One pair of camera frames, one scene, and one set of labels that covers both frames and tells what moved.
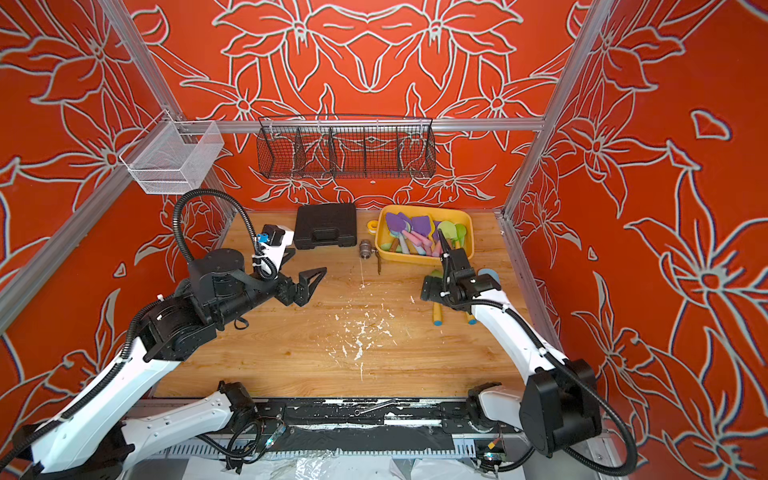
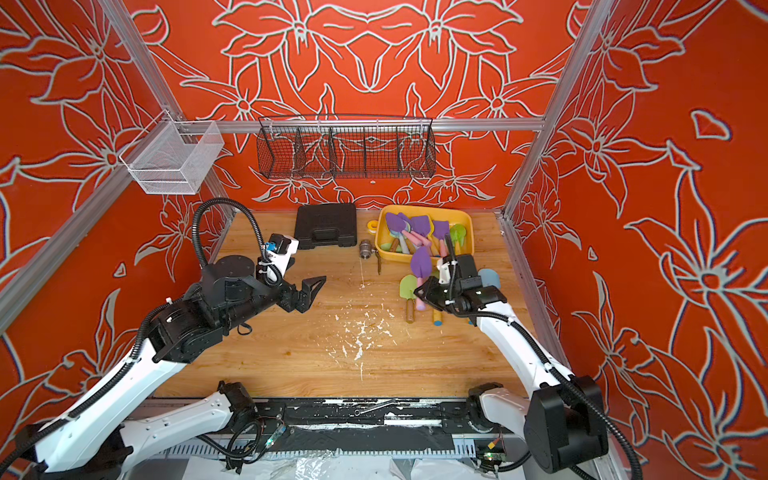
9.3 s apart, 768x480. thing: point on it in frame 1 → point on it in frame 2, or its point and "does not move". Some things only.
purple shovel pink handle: x=421 y=229 → x=421 y=262
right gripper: x=440 y=283 does not move
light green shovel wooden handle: x=449 y=230 → x=407 y=287
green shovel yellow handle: x=437 y=307 does not move
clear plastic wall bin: x=167 y=156 does not move
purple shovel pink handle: x=397 y=222 does not move
